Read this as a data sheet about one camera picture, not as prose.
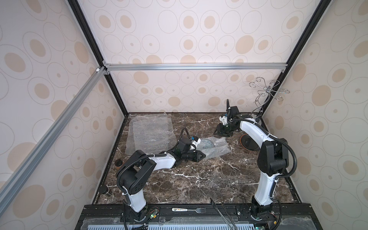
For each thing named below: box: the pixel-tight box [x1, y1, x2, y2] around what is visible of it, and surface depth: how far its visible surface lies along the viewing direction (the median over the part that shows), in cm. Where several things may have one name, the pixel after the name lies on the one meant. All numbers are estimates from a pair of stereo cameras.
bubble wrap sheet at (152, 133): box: [125, 112, 179, 156], surface depth 108 cm
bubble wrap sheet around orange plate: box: [125, 112, 178, 155], surface depth 108 cm
